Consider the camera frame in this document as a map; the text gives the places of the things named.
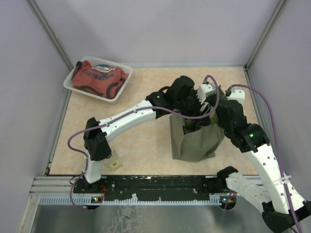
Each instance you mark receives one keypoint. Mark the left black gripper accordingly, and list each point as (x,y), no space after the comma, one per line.
(198,112)

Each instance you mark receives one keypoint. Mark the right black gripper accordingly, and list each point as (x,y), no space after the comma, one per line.
(221,122)

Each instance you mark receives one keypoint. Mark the olive green canvas bag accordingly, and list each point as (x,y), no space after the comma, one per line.
(191,143)

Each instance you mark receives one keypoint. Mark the square clear bottle black cap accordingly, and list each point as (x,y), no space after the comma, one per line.
(113,162)

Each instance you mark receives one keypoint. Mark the green bottle white cap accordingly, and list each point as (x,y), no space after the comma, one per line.
(213,117)

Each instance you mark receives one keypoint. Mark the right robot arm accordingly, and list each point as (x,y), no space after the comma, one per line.
(279,203)

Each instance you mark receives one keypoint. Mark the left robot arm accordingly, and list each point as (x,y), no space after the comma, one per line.
(99,134)

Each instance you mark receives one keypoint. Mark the red printed t-shirt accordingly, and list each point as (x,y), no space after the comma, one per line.
(102,80)

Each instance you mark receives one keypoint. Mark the white plastic basket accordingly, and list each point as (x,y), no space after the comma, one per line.
(96,61)

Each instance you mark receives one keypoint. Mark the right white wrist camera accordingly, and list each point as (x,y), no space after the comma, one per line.
(236,94)

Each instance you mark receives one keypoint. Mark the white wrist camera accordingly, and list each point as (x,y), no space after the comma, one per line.
(236,94)
(205,90)

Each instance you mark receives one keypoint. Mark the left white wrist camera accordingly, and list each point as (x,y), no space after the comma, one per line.
(205,90)

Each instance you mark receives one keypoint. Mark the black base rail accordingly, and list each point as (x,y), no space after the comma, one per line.
(153,188)

